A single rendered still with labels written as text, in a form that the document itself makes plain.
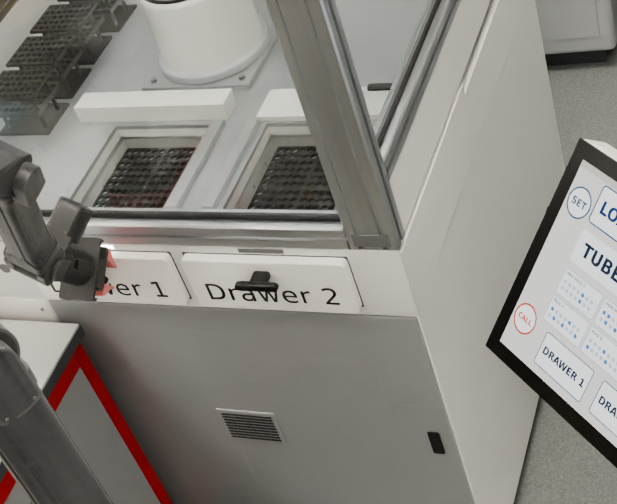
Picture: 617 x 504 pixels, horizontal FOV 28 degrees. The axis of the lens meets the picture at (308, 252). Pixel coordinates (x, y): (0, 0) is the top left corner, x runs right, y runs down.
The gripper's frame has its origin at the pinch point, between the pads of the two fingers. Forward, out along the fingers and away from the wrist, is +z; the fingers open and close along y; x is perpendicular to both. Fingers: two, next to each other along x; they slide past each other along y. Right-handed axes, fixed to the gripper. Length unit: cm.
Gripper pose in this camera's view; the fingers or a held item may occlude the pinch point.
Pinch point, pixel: (109, 276)
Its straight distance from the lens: 212.4
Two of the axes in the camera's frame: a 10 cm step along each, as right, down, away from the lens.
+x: -9.2, -0.3, 4.0
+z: 3.9, 1.6, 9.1
